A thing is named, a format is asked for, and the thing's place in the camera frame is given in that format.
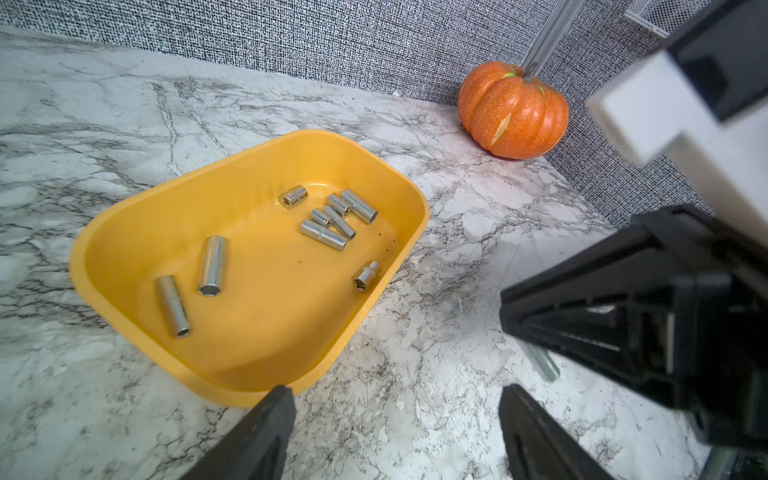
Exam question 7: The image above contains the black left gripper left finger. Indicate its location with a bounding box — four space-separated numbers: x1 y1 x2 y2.
184 385 296 479

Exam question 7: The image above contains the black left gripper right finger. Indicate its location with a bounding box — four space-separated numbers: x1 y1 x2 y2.
499 384 610 480

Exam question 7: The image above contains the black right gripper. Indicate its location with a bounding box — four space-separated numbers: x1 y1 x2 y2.
500 205 767 450

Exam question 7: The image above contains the short chrome socket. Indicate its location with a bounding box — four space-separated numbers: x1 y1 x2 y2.
279 185 308 209

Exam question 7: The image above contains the long chrome socket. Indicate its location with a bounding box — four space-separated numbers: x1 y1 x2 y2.
341 189 378 225

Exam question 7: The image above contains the yellow plastic storage box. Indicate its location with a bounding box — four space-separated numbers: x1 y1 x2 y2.
69 130 430 407

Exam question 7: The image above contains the orange decorative pumpkin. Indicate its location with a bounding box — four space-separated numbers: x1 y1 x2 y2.
458 61 570 160

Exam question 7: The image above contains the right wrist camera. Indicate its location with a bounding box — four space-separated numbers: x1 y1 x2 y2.
586 1 767 244

